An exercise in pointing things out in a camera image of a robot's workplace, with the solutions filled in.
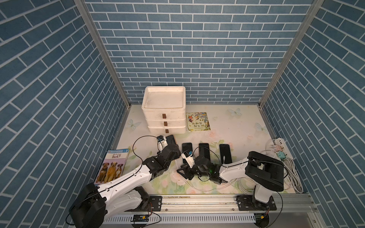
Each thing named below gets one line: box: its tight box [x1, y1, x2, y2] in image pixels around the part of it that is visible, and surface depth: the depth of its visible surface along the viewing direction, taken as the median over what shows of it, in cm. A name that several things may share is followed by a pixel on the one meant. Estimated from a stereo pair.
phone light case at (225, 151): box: [219, 144, 233, 164], surface depth 95 cm
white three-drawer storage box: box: [141, 85, 187, 134], surface depth 93 cm
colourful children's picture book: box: [185, 107, 211, 133], surface depth 111 cm
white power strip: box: [274, 137, 294, 160], surface depth 96 cm
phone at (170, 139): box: [165, 134, 177, 145], surface depth 86 cm
